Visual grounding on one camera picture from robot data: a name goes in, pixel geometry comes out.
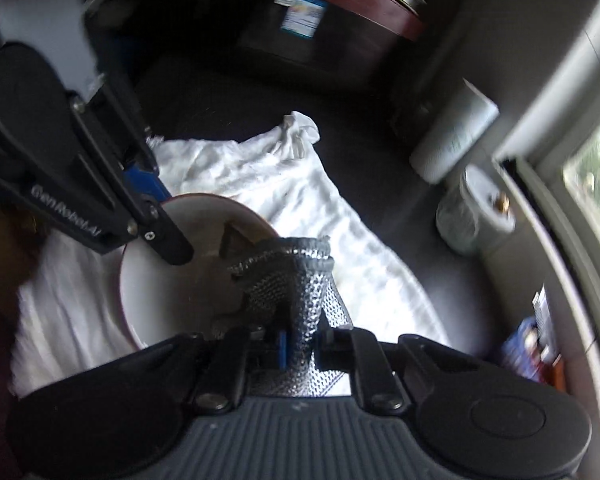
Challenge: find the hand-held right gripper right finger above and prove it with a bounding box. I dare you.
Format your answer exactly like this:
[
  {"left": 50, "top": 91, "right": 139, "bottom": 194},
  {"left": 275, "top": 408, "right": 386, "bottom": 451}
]
[{"left": 317, "top": 327, "right": 462, "bottom": 414}]

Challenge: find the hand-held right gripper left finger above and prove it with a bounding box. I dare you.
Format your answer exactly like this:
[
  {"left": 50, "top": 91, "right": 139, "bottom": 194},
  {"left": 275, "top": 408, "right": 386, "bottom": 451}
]
[{"left": 126, "top": 326, "right": 289, "bottom": 414}]

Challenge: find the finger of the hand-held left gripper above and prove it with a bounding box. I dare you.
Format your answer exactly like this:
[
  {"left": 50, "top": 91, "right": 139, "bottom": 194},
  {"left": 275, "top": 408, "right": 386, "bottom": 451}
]
[
  {"left": 70, "top": 91, "right": 196, "bottom": 267},
  {"left": 99, "top": 71, "right": 175, "bottom": 203}
]

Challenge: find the white bowl with dark rim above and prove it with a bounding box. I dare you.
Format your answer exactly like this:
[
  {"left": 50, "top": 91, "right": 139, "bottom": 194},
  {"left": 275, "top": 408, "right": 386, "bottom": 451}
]
[{"left": 117, "top": 193, "right": 281, "bottom": 353}]

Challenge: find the silver mesh scrubbing cloth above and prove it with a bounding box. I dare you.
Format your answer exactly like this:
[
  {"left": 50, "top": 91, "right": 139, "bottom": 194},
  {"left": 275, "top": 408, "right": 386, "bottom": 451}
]
[{"left": 227, "top": 236, "right": 354, "bottom": 399}]

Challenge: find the person's left forearm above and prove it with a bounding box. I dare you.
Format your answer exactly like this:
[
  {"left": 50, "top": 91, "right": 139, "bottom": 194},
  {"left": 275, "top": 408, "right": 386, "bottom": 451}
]
[{"left": 0, "top": 205, "right": 51, "bottom": 283}]

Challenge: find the white cloth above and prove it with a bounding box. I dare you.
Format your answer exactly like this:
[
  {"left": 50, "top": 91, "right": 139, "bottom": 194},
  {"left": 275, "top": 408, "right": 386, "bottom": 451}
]
[{"left": 10, "top": 110, "right": 453, "bottom": 397}]

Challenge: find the wrapped toilet paper roll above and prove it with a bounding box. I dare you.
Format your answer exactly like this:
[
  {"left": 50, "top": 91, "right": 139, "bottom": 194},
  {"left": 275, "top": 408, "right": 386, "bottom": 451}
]
[{"left": 435, "top": 164, "right": 517, "bottom": 257}]

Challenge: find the colourful packet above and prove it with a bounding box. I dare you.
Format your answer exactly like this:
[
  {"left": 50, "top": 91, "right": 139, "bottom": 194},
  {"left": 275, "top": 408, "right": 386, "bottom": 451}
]
[{"left": 500, "top": 284, "right": 567, "bottom": 392}]

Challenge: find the paper towel roll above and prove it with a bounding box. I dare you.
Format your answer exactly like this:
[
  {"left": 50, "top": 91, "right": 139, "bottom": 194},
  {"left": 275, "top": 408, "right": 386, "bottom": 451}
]
[{"left": 409, "top": 79, "right": 501, "bottom": 186}]

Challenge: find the dark red cooker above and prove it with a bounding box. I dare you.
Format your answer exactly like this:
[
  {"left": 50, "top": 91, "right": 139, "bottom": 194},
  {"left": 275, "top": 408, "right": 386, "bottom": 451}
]
[{"left": 219, "top": 0, "right": 427, "bottom": 88}]

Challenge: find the window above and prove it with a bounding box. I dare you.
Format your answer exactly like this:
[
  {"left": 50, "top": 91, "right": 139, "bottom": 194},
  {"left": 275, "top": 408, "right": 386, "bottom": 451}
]
[{"left": 495, "top": 85, "right": 600, "bottom": 361}]

